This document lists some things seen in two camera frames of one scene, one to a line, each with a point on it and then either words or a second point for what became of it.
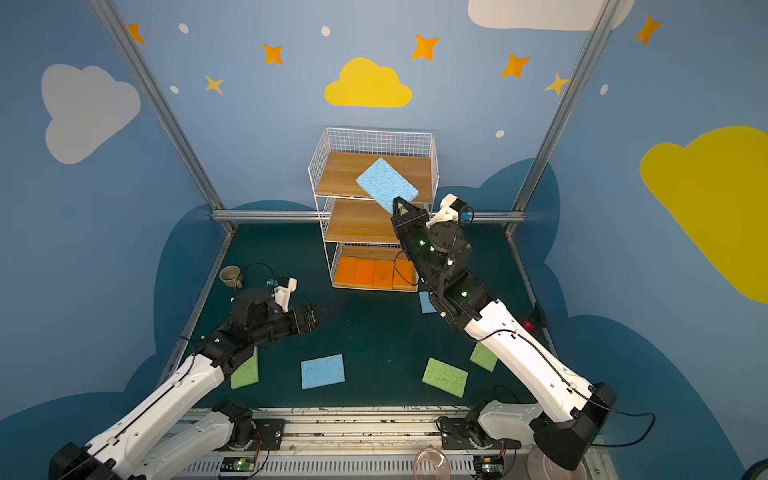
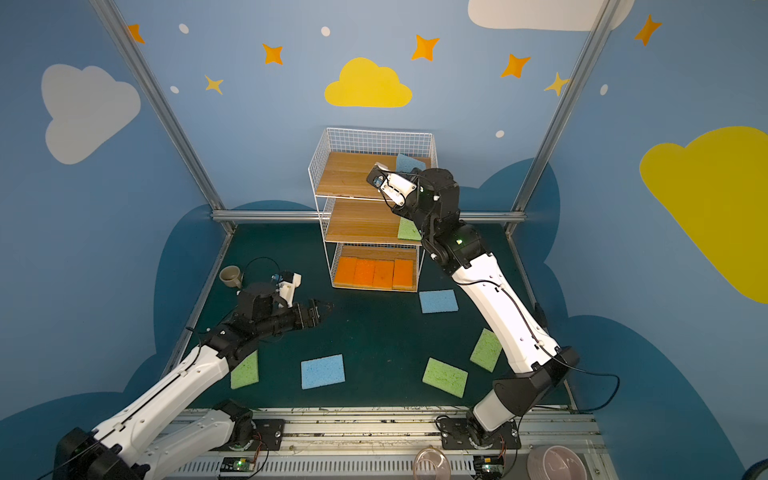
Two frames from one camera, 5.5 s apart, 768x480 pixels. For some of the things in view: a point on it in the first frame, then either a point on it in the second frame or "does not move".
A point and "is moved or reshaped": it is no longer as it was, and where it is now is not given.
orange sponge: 344,273 does not move
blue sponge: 385,184 is moved or reshaped
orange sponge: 364,272 does not move
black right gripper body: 405,218 to 405,204
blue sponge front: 322,371 does not move
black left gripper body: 305,318 does not move
